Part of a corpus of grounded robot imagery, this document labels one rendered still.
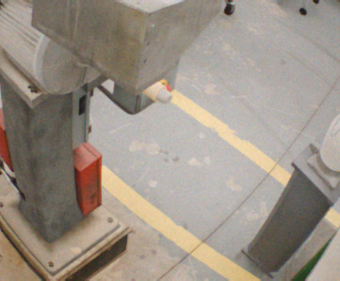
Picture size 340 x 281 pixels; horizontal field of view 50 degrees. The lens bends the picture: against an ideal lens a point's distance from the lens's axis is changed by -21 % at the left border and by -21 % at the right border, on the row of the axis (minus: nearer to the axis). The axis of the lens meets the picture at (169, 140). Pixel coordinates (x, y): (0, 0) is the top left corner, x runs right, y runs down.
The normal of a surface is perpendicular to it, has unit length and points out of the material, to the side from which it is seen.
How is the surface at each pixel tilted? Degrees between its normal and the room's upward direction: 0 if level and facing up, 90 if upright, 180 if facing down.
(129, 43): 90
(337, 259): 0
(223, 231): 0
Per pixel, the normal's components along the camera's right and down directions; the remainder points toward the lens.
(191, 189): 0.14, -0.67
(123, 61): -0.65, 0.49
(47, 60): 0.37, 0.64
